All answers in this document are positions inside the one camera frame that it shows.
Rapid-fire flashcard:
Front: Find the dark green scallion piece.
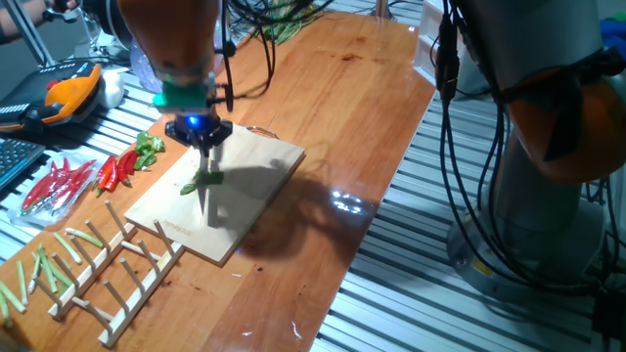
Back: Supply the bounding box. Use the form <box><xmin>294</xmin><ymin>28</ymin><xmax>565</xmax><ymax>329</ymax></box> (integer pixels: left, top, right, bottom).
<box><xmin>37</xmin><ymin>243</ymin><xmax>60</xmax><ymax>294</ymax></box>

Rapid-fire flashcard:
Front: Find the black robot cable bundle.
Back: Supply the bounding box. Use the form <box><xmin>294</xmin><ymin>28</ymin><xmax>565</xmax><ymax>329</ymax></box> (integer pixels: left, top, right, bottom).
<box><xmin>432</xmin><ymin>0</ymin><xmax>626</xmax><ymax>299</ymax></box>

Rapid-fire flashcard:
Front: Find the clear pack of red chilies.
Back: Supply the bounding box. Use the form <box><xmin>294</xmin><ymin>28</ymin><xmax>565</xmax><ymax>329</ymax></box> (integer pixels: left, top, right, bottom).
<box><xmin>8</xmin><ymin>151</ymin><xmax>99</xmax><ymax>229</ymax></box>

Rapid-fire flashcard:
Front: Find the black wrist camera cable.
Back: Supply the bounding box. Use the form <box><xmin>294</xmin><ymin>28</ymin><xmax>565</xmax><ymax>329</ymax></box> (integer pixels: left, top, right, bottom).
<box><xmin>214</xmin><ymin>0</ymin><xmax>338</xmax><ymax>114</ymax></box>

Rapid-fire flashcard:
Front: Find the green chili pepper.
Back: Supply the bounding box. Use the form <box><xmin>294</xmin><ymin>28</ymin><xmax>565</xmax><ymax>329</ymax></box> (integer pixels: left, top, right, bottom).
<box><xmin>195</xmin><ymin>169</ymin><xmax>226</xmax><ymax>187</ymax></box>

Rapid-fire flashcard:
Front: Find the thin pale scallion piece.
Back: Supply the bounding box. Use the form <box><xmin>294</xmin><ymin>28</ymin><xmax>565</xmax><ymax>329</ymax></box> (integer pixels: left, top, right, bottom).
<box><xmin>36</xmin><ymin>277</ymin><xmax>63</xmax><ymax>305</ymax></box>

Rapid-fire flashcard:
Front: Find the green scallion stalk bundle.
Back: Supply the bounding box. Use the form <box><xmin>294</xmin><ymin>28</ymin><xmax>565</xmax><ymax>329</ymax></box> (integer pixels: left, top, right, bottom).
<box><xmin>258</xmin><ymin>0</ymin><xmax>328</xmax><ymax>46</ymax></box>

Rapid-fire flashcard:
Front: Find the blue plastic bag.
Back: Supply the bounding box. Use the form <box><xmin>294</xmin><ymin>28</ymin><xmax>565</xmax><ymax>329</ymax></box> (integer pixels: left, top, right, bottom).
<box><xmin>595</xmin><ymin>12</ymin><xmax>626</xmax><ymax>48</ymax></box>

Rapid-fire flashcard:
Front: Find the black computer keyboard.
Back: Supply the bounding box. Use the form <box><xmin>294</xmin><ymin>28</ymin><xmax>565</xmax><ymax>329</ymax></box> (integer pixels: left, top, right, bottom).
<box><xmin>0</xmin><ymin>136</ymin><xmax>47</xmax><ymax>192</ymax></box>

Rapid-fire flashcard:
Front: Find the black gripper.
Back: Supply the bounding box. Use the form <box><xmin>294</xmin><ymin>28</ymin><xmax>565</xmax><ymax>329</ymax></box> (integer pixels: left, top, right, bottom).
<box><xmin>164</xmin><ymin>110</ymin><xmax>234</xmax><ymax>158</ymax></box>

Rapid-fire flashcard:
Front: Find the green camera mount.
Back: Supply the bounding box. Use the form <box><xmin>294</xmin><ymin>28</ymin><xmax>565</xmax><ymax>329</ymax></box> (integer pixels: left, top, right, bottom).
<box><xmin>152</xmin><ymin>79</ymin><xmax>217</xmax><ymax>115</ymax></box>

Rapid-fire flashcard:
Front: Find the wooden peg dish rack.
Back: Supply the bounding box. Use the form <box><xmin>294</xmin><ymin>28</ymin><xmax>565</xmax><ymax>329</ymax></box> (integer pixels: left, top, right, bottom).
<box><xmin>47</xmin><ymin>198</ymin><xmax>186</xmax><ymax>349</ymax></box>

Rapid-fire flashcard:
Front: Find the bare person forearm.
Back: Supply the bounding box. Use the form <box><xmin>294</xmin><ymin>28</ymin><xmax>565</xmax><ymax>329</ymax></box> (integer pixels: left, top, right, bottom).
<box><xmin>0</xmin><ymin>0</ymin><xmax>50</xmax><ymax>46</ymax></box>

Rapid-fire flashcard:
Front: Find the purple plastic bag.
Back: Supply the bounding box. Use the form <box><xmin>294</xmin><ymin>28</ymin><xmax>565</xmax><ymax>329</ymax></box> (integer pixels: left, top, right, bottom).
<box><xmin>128</xmin><ymin>39</ymin><xmax>163</xmax><ymax>95</ymax></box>

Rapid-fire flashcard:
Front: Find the steel handled kitchen knife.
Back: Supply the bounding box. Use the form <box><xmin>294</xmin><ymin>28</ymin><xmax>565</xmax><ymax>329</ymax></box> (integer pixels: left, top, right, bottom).
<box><xmin>197</xmin><ymin>145</ymin><xmax>213</xmax><ymax>218</ymax></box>

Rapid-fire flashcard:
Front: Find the pale green scallion piece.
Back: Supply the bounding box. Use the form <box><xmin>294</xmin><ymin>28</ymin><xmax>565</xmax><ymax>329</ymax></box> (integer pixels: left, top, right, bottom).
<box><xmin>16</xmin><ymin>260</ymin><xmax>29</xmax><ymax>307</ymax></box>
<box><xmin>65</xmin><ymin>227</ymin><xmax>106</xmax><ymax>249</ymax></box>
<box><xmin>0</xmin><ymin>291</ymin><xmax>13</xmax><ymax>328</ymax></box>
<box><xmin>0</xmin><ymin>280</ymin><xmax>27</xmax><ymax>314</ymax></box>
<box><xmin>27</xmin><ymin>251</ymin><xmax>43</xmax><ymax>294</ymax></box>
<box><xmin>47</xmin><ymin>262</ymin><xmax>73</xmax><ymax>288</ymax></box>
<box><xmin>52</xmin><ymin>232</ymin><xmax>83</xmax><ymax>266</ymax></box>

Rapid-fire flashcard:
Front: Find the red chili pepper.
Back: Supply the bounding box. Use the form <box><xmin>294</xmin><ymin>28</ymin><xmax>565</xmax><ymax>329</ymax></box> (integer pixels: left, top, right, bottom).
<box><xmin>96</xmin><ymin>156</ymin><xmax>120</xmax><ymax>198</ymax></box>
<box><xmin>115</xmin><ymin>151</ymin><xmax>134</xmax><ymax>189</ymax></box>
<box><xmin>91</xmin><ymin>154</ymin><xmax>116</xmax><ymax>193</ymax></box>
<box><xmin>124</xmin><ymin>149</ymin><xmax>141</xmax><ymax>177</ymax></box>

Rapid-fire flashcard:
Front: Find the wooden cutting board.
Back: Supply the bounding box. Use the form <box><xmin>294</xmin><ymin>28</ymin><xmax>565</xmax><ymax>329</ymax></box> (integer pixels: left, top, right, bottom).
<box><xmin>123</xmin><ymin>119</ymin><xmax>307</xmax><ymax>268</ymax></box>

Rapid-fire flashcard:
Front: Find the orange black teach pendant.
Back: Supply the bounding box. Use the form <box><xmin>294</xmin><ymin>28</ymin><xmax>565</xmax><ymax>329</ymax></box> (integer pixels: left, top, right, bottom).
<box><xmin>0</xmin><ymin>61</ymin><xmax>105</xmax><ymax>134</ymax></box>

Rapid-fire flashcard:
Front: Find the green pepper piece with stem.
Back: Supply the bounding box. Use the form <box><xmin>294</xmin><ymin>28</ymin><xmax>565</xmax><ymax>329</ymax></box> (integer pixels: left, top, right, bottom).
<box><xmin>134</xmin><ymin>130</ymin><xmax>154</xmax><ymax>155</ymax></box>

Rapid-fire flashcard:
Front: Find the black power box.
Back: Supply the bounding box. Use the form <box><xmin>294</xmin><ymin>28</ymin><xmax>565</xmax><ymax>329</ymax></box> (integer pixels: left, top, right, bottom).
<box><xmin>591</xmin><ymin>287</ymin><xmax>626</xmax><ymax>339</ymax></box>

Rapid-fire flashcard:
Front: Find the person hand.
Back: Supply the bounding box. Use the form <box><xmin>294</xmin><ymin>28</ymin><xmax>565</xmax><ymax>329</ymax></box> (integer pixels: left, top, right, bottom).
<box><xmin>45</xmin><ymin>0</ymin><xmax>80</xmax><ymax>17</ymax></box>

